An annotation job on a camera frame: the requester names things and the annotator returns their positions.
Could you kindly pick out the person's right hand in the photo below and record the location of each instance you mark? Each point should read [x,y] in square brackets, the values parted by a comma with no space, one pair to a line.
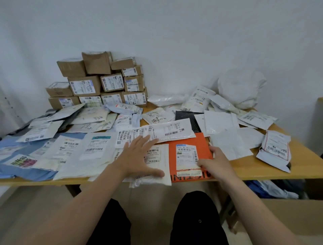
[219,166]

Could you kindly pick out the person's left hand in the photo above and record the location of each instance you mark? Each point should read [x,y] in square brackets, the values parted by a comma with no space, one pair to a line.
[137,159]

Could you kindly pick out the white pouch long label strip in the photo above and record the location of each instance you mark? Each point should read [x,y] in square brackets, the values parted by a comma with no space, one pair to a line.
[161,156]

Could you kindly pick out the white pouch bold black print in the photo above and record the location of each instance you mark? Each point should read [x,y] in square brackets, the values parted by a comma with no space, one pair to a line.
[126,137]

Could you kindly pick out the orange mailer envelope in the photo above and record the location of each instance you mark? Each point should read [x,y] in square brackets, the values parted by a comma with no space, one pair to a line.
[204,146]

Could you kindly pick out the white mailer teal label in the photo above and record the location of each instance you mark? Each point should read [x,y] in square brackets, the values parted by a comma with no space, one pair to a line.
[93,161]

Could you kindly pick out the white bubble packet barcode label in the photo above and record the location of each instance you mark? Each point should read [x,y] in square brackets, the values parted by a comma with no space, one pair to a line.
[174,131]

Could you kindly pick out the small white pouch square label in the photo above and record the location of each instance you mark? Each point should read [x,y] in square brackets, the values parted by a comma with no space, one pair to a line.
[157,116]

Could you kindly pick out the white mailer red square logo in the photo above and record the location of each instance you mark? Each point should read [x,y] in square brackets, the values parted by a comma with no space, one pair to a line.
[267,159]

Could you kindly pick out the light blue-grey soft parcel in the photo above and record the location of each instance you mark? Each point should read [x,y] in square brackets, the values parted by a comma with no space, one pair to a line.
[123,108]

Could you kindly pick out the black bubble mailer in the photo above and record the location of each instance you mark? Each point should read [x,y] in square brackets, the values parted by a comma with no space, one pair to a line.
[184,116]

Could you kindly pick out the cream mailer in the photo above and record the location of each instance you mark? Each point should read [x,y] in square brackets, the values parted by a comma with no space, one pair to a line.
[90,114]

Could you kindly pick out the pile of white mailers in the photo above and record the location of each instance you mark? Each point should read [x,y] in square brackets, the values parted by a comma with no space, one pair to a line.
[169,99]

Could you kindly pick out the tall brown box double label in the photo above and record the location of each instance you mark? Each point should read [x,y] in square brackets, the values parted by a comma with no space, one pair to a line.
[90,100]

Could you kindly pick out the grey poly mailer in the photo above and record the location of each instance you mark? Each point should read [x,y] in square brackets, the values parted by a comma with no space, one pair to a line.
[70,120]

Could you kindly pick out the large white plastic bag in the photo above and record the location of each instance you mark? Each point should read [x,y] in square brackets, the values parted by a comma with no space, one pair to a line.
[239,88]

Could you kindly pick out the white pouch yellow framed label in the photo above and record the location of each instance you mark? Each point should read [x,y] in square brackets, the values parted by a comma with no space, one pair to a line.
[65,112]

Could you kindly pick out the brown box white barcode label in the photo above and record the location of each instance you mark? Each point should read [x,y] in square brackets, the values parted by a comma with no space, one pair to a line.
[122,64]

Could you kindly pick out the INS BAHA cardboard box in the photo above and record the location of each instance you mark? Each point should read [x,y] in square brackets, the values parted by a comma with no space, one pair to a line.
[54,103]

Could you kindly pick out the white pouch wide barcode label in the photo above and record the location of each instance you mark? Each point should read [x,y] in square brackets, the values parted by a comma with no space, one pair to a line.
[40,131]

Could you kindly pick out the stack of cardboard boxes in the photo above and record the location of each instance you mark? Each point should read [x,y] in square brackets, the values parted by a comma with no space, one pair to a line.
[96,64]

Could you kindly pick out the brown box large label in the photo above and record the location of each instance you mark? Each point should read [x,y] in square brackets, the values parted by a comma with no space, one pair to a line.
[59,90]

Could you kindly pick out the blue plastic mailer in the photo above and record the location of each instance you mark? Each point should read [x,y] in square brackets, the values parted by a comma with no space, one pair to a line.
[30,174]

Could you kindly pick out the smooth light blue mailer package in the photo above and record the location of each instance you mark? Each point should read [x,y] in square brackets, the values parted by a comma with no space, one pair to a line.
[15,140]

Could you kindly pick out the person's left forearm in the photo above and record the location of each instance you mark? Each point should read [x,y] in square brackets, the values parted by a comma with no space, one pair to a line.
[75,207]

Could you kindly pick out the person's right forearm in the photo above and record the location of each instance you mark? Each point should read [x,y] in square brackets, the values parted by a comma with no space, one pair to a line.
[260,212]

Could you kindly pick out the dark blue plastic bag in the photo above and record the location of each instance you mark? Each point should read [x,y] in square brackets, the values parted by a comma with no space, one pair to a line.
[257,189]

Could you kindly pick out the person's black trousers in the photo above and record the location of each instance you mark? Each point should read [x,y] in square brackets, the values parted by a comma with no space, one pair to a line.
[196,222]

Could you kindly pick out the brown cardboard box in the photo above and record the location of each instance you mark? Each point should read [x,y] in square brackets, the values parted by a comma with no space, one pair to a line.
[290,217]

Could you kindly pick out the wooden desk with black legs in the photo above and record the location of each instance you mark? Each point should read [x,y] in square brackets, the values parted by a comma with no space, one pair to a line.
[320,99]

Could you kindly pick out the white metal shelf rack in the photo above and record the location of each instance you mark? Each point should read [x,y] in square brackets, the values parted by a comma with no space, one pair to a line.
[6,113]

